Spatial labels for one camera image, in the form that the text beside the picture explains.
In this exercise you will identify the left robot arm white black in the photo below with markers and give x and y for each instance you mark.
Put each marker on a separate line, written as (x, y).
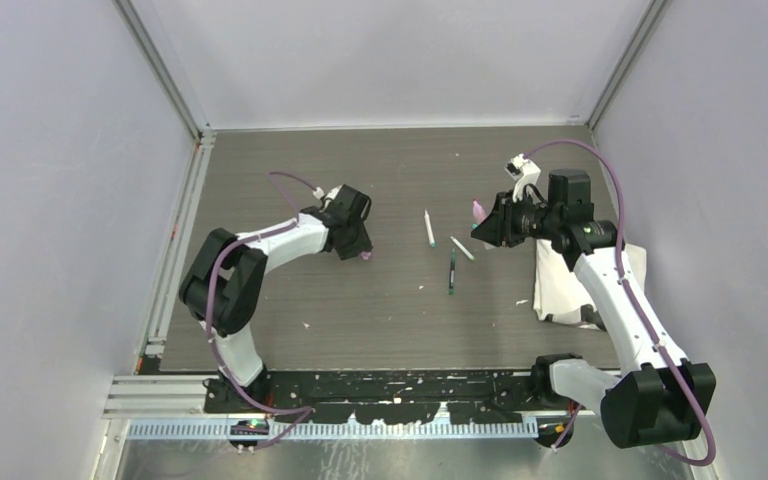
(222, 287)

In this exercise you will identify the white pen teal end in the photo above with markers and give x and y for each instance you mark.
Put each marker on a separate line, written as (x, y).
(429, 229)

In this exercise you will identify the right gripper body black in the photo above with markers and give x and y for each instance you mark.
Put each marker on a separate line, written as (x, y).
(522, 220)

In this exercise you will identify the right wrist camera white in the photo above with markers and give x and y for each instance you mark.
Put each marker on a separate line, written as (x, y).
(524, 172)

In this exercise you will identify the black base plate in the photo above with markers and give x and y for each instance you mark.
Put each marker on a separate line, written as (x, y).
(394, 397)

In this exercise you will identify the aluminium frame rail left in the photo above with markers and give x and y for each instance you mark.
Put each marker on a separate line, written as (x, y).
(169, 275)

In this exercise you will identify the dark green pen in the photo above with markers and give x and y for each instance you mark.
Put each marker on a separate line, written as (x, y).
(452, 272)

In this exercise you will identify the pink highlighter pen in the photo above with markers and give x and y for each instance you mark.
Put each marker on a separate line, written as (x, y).
(478, 212)

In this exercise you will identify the white pen green end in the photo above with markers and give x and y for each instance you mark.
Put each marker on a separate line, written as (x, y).
(462, 248)

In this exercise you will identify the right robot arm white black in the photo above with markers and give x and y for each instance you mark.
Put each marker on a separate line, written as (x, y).
(660, 396)

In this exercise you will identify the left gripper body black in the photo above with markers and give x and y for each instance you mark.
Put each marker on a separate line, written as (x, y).
(356, 243)

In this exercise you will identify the slotted cable duct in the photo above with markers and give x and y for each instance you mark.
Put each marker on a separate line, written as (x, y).
(260, 429)

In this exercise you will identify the white cloth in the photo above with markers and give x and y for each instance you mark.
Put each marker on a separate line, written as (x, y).
(558, 296)

